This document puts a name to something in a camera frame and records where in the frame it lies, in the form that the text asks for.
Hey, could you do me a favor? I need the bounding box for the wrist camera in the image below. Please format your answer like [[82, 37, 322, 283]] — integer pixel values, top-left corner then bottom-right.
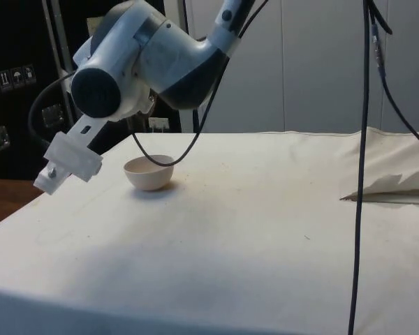
[[34, 117, 104, 195]]

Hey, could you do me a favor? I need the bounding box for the black cable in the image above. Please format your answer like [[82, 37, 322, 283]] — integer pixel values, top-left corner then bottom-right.
[[27, 72, 75, 148], [347, 0, 373, 335], [131, 0, 270, 166], [367, 0, 419, 156]]

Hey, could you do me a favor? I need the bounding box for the white bowl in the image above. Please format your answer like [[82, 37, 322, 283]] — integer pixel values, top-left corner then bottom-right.
[[123, 154, 176, 192]]

